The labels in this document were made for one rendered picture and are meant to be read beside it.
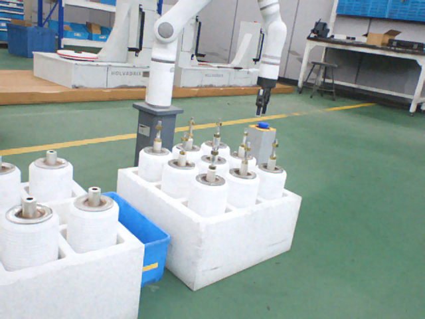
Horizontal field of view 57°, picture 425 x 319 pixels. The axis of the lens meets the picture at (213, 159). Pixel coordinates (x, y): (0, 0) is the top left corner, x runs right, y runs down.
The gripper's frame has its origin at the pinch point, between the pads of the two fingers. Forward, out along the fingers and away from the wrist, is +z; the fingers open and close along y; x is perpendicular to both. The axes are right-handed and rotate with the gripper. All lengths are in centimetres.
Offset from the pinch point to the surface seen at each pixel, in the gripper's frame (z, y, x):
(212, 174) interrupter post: 6, -64, -3
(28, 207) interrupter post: 6, -101, 17
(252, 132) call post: 3.5, -20.3, -2.3
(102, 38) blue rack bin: 2, 380, 331
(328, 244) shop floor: 33, -28, -35
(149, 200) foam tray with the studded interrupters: 18, -63, 14
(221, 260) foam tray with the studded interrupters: 27, -66, -10
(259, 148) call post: 7.9, -22.3, -6.2
